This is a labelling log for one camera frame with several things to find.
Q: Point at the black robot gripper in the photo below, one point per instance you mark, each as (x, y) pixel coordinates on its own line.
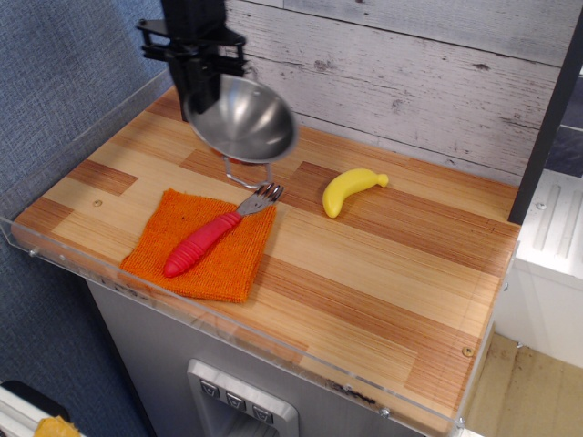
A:
(194, 38)

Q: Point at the steel bowl with wire handles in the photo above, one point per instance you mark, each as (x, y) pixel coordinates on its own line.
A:
(249, 123)

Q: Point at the orange cloth napkin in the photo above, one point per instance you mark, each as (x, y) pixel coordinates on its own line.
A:
(227, 270)

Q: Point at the yellow toy banana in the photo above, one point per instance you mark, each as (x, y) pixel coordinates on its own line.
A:
(348, 183)

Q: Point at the grey toy cabinet front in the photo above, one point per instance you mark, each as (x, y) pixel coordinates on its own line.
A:
(157, 346)

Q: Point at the silver dispenser button panel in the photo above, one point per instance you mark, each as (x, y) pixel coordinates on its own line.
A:
(228, 406)

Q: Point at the red handled metal fork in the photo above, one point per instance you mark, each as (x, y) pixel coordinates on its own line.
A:
(192, 248)

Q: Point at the clear acrylic guard rail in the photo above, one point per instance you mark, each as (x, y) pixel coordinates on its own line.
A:
(388, 302)

